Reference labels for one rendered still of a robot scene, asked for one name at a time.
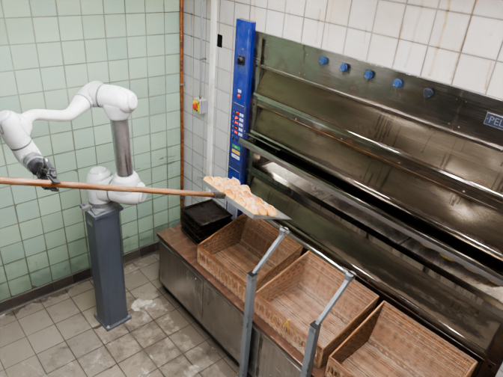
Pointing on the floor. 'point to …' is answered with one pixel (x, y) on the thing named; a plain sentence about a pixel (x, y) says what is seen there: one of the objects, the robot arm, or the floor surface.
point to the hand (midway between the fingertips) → (53, 183)
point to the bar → (309, 324)
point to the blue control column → (243, 27)
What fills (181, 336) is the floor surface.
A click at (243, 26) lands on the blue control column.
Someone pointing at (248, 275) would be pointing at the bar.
